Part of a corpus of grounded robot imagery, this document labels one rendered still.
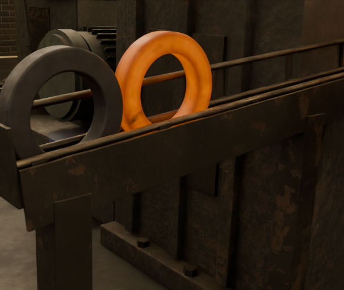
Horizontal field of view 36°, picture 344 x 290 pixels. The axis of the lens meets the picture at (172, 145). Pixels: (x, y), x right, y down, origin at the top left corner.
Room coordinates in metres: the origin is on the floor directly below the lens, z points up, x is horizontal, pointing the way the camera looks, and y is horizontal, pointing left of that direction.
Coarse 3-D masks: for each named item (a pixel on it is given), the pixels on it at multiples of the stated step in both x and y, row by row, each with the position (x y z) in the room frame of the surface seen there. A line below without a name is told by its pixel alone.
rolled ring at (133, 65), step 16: (160, 32) 0.82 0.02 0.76; (176, 32) 0.82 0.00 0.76; (128, 48) 0.80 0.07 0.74; (144, 48) 0.78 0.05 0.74; (160, 48) 0.80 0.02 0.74; (176, 48) 0.82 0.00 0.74; (192, 48) 0.84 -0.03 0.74; (128, 64) 0.77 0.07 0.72; (144, 64) 0.78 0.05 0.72; (192, 64) 0.85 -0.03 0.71; (208, 64) 0.87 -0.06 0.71; (128, 80) 0.76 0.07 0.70; (192, 80) 0.87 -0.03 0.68; (208, 80) 0.87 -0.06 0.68; (128, 96) 0.76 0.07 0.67; (192, 96) 0.87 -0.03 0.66; (208, 96) 0.87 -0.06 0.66; (128, 112) 0.76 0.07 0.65; (192, 112) 0.85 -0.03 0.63; (128, 128) 0.78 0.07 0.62
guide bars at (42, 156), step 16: (320, 80) 1.04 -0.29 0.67; (256, 96) 0.92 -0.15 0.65; (272, 96) 0.94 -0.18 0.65; (208, 112) 0.84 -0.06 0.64; (144, 128) 0.75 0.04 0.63; (160, 128) 0.77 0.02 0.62; (80, 144) 0.68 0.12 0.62; (96, 144) 0.70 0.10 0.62; (32, 160) 0.64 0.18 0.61; (48, 160) 0.65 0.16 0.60
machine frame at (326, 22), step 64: (128, 0) 1.58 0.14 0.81; (192, 0) 1.40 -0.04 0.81; (256, 0) 1.25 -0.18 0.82; (320, 0) 1.19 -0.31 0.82; (256, 64) 1.24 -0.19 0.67; (320, 64) 1.20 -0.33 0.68; (192, 192) 1.39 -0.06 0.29; (256, 192) 1.22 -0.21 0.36; (320, 192) 1.24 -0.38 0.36; (128, 256) 1.51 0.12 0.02; (192, 256) 1.38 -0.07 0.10; (256, 256) 1.20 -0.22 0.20; (320, 256) 1.27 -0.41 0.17
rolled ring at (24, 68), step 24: (48, 48) 0.69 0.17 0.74; (72, 48) 0.70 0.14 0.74; (24, 72) 0.65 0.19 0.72; (48, 72) 0.67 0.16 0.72; (96, 72) 0.72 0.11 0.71; (0, 96) 0.65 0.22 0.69; (24, 96) 0.65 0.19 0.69; (96, 96) 0.75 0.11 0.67; (120, 96) 0.75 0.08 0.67; (0, 120) 0.65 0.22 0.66; (24, 120) 0.65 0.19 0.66; (96, 120) 0.75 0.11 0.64; (120, 120) 0.75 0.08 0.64; (24, 144) 0.65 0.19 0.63
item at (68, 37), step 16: (48, 32) 2.21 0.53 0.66; (64, 32) 2.12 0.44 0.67; (80, 32) 2.20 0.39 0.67; (96, 32) 2.21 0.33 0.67; (112, 32) 2.26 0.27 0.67; (96, 48) 2.12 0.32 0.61; (112, 48) 2.14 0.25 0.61; (112, 64) 2.13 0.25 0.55; (48, 80) 2.18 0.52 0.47; (64, 80) 2.07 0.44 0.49; (80, 80) 2.02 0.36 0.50; (48, 96) 2.18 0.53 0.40; (48, 112) 2.18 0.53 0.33; (64, 112) 2.08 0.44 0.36; (80, 112) 2.06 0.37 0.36; (32, 128) 2.23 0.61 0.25; (48, 128) 2.22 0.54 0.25; (96, 208) 1.82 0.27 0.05; (112, 208) 1.75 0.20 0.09
